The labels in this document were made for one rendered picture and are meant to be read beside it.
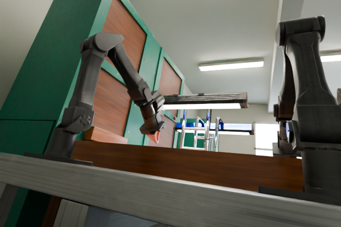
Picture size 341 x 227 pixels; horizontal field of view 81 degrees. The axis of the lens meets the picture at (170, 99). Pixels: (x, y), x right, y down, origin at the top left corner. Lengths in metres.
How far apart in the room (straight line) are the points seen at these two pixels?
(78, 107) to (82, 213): 0.40
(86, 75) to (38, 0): 1.61
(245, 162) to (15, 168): 0.52
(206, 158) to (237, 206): 0.45
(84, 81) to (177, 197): 0.51
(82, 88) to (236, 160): 0.50
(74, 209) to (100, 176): 0.05
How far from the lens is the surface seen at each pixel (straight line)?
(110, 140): 1.20
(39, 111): 1.19
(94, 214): 0.29
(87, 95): 0.65
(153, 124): 0.86
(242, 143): 6.04
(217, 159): 0.63
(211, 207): 0.21
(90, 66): 0.68
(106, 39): 0.72
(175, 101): 1.08
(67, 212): 0.30
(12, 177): 0.39
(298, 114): 0.42
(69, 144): 0.62
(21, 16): 2.08
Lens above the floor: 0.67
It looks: 21 degrees up
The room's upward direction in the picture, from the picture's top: 9 degrees clockwise
